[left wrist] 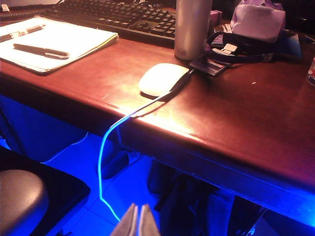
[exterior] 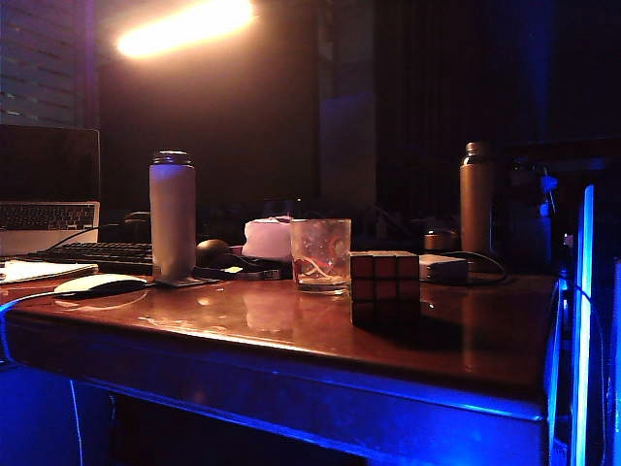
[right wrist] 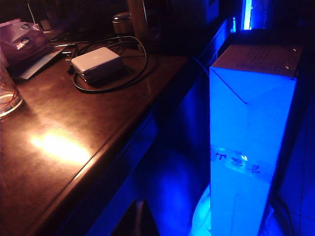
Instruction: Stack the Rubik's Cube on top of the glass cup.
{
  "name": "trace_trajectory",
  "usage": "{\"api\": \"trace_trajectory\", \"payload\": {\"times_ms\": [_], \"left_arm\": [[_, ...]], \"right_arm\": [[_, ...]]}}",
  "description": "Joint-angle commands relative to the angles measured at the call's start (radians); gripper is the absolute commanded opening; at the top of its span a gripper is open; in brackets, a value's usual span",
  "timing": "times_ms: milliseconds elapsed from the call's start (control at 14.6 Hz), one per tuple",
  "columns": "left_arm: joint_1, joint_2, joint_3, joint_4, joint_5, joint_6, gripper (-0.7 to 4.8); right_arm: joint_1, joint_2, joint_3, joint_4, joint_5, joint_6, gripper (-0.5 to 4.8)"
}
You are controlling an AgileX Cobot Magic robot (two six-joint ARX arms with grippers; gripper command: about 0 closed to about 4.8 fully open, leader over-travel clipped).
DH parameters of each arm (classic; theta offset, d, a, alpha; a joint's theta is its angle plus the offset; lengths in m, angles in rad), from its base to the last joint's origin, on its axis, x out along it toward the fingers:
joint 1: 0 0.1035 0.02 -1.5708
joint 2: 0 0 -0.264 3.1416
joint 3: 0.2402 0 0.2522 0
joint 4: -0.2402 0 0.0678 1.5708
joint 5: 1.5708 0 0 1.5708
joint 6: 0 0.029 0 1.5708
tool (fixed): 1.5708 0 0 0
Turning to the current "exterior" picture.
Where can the white paper sheet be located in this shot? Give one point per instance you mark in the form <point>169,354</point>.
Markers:
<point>39,269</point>

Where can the black keyboard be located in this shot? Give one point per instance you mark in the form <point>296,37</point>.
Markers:
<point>102,252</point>

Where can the white power adapter brick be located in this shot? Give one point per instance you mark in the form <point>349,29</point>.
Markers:
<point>444,267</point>

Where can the clear glass cup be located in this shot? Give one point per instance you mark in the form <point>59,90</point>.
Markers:
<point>320,259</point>

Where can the blue lit vertical panel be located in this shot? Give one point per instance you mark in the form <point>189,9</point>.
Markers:
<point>582,320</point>

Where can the wooden table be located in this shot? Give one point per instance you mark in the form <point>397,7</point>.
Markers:
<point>291,349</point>

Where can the white insulated bottle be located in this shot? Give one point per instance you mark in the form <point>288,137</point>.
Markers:
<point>172,218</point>

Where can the white computer mouse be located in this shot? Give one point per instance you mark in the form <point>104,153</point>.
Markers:
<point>97,283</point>

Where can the small metal cup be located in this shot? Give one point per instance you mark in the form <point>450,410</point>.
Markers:
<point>439,240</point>

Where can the Rubik's cube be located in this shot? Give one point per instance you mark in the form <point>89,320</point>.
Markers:
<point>384,277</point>

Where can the bright tube lamp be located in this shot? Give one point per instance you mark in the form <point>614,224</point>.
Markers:
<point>186,26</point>

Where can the white tissue pack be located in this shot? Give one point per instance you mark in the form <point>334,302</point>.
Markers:
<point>267,238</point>

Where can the brown metal thermos bottle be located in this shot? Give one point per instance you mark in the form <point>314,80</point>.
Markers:
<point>476,204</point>

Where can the silver laptop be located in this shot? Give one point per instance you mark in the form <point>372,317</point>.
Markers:
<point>46,194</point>

